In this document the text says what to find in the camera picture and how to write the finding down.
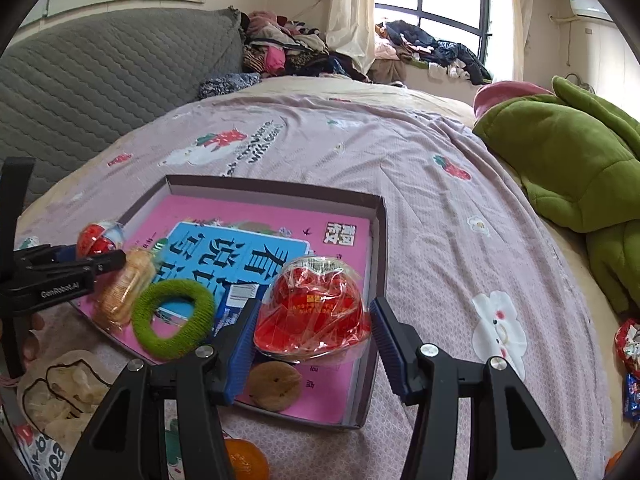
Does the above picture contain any walnut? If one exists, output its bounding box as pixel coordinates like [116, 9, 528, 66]
[246, 361, 304, 413]

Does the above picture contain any white air conditioner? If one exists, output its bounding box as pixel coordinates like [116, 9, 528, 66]
[569, 0, 620, 24]

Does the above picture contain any orange mandarin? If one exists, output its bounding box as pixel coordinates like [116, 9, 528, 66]
[224, 438, 271, 480]

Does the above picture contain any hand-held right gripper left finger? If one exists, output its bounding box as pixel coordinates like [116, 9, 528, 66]
[62, 297, 263, 480]

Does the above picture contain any green fleece blanket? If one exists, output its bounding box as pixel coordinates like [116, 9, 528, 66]
[472, 76, 640, 317]

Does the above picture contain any dark blue patterned cloth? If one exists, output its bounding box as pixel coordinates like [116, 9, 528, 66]
[198, 72, 262, 101]

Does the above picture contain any red and silver candy packet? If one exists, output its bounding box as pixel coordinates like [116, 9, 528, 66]
[614, 319, 640, 376]

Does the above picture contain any pile of mixed clothes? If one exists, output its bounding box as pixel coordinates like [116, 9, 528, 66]
[240, 9, 371, 82]

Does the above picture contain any person's left hand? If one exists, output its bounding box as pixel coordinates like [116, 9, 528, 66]
[20, 310, 47, 362]

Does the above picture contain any pile of dark clothes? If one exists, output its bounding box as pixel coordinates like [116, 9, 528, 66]
[376, 20, 493, 86]

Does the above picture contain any pink and blue book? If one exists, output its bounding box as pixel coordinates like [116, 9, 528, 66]
[80, 195, 373, 425]

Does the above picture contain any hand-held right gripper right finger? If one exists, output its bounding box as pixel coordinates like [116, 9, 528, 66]
[369, 296, 568, 480]

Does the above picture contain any green knitted ring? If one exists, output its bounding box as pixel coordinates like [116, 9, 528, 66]
[130, 279, 217, 360]

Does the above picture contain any orange cracker packet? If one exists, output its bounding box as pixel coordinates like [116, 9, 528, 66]
[94, 248, 157, 332]

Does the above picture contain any red jelly cup packet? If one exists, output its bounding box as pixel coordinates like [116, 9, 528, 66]
[253, 255, 374, 362]
[76, 219, 126, 259]

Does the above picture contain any pink printed bed sheet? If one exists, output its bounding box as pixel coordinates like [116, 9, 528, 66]
[0, 89, 616, 480]

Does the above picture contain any grey quilted headboard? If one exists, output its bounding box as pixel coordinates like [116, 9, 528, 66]
[0, 6, 247, 207]

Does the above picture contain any blue candy packet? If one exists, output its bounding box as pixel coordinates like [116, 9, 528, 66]
[622, 374, 640, 422]

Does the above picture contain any pink blanket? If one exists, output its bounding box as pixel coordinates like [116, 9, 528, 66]
[472, 80, 553, 122]

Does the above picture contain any cream curtain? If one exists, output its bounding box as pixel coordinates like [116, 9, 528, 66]
[325, 0, 377, 75]
[487, 0, 527, 82]

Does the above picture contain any blue snack packet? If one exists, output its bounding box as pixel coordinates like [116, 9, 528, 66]
[214, 282, 262, 337]

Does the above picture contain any shallow dark cardboard tray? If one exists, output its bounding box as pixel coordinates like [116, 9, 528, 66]
[69, 175, 389, 429]

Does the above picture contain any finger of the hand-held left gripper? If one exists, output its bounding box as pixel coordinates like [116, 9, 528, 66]
[15, 244, 80, 267]
[75, 250, 127, 278]

